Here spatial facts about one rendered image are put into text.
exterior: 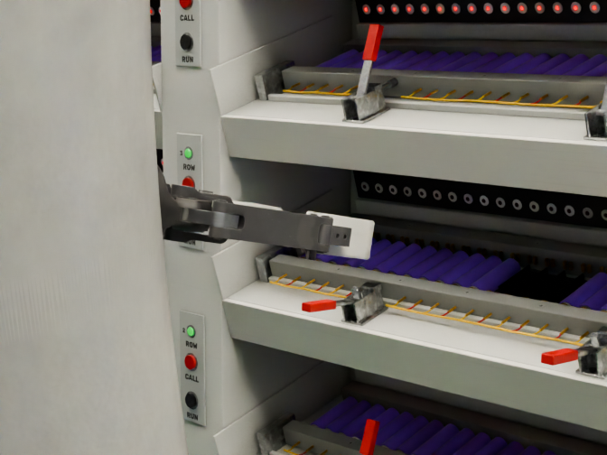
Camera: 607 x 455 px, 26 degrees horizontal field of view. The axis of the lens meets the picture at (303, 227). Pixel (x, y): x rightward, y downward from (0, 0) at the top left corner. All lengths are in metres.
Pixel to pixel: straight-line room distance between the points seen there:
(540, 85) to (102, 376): 0.84
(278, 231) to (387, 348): 0.36
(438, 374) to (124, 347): 0.84
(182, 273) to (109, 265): 1.07
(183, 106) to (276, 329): 0.26
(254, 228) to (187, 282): 0.54
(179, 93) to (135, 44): 1.05
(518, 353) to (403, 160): 0.20
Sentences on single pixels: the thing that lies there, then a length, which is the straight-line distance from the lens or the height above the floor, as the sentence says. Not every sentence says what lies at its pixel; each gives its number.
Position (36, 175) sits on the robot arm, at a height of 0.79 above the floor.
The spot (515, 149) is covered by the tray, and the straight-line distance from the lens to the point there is 1.12.
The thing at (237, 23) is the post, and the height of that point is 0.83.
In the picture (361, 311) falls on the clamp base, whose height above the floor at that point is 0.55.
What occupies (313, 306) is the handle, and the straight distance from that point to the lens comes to 1.22.
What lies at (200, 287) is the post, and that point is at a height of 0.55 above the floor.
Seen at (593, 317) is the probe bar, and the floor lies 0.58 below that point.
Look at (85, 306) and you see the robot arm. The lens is 0.37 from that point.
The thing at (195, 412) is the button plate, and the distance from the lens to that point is 1.45.
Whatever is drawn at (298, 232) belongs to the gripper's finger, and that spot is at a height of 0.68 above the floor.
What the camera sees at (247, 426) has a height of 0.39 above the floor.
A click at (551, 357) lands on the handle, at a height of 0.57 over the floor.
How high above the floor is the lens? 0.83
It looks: 9 degrees down
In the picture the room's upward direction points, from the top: straight up
